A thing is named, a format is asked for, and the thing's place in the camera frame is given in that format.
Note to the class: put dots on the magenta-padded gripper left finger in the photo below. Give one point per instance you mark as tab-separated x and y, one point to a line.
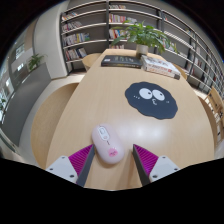
63	166

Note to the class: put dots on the slatted wooden chair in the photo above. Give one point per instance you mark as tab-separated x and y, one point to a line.
215	103

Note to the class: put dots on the green plant in white pot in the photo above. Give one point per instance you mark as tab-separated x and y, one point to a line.
143	35

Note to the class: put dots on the dark cartoon-face mouse pad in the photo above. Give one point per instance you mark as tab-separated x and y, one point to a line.
156	110

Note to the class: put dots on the round-back wooden chair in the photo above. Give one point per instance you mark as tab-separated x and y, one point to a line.
50	123
182	71
90	60

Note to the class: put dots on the white book orange spine print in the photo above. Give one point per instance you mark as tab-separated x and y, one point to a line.
160	72

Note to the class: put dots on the small potted plant on ledge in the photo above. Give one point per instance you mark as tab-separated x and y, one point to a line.
34	61

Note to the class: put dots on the grey bookshelf unit with books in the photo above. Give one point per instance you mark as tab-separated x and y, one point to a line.
90	25

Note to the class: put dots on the small potted plant by window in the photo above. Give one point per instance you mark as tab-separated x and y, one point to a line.
2	104

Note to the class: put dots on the pink computer mouse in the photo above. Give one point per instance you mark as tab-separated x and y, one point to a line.
106	146

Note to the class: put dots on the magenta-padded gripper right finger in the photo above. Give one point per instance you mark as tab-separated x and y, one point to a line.
161	166

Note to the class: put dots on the black book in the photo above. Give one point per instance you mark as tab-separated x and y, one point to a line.
120	61

